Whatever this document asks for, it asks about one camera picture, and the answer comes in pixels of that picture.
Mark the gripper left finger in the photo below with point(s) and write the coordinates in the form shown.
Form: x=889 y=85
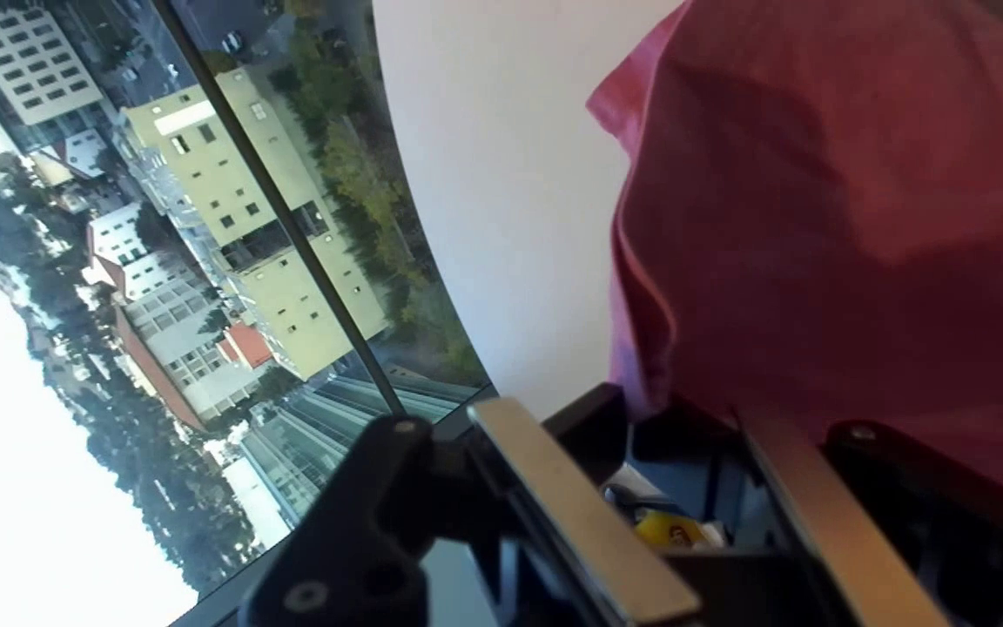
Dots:
x=353 y=540

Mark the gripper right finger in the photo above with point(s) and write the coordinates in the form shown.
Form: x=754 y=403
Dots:
x=919 y=514

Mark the pink shirt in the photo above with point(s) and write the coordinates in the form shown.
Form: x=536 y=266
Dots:
x=841 y=226

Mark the yellow object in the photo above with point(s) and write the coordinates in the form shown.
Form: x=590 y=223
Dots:
x=669 y=529

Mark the window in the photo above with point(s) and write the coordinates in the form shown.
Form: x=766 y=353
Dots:
x=162 y=287

